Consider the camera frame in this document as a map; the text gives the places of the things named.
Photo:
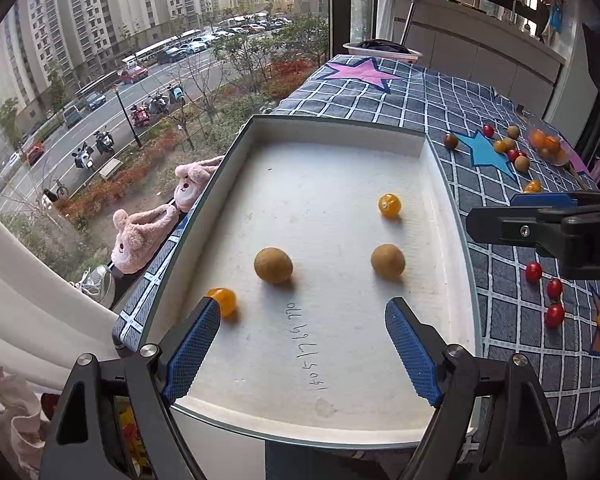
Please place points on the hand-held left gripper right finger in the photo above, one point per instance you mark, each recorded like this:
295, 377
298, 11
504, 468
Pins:
412, 355

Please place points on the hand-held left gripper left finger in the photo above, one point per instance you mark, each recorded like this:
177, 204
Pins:
192, 355

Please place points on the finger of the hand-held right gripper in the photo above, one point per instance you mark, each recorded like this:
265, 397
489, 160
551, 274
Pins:
525, 230
545, 200

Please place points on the red cherry tomato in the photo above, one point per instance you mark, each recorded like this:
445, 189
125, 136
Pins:
554, 315
533, 271
554, 288
488, 130
513, 155

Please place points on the dark brown cherry tomato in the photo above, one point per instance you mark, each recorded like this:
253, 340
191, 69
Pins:
450, 141

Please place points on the white shallow box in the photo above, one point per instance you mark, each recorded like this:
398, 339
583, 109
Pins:
330, 240

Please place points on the brown longan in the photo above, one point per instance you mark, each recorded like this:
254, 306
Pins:
388, 260
513, 132
273, 264
522, 163

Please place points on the plaid blanket with stars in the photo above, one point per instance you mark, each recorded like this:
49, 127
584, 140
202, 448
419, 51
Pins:
510, 360

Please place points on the grey sneaker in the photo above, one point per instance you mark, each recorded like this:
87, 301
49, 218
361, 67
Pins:
97, 285

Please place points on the pink plush slipper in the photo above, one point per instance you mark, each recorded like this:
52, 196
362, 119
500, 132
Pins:
142, 235
195, 180

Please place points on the dark red object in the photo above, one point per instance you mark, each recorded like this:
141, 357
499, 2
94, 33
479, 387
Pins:
50, 405

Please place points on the white curtain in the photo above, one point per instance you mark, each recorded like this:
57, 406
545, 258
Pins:
20, 290

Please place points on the pale pink cloth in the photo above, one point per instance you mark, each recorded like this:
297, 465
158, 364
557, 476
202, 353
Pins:
15, 420

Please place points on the dark cloth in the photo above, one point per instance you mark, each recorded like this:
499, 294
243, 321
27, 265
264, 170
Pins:
385, 47

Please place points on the metal pole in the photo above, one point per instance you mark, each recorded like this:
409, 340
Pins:
412, 5

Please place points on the white plastic basin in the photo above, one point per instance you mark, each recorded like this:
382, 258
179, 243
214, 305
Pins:
352, 49

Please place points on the red scooter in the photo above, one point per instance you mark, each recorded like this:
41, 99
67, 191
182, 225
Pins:
140, 116

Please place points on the red car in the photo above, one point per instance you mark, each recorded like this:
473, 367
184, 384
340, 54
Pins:
133, 74

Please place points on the white bus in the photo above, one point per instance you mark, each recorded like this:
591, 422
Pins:
152, 50

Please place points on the dark window frame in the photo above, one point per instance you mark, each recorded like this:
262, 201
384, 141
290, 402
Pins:
341, 5

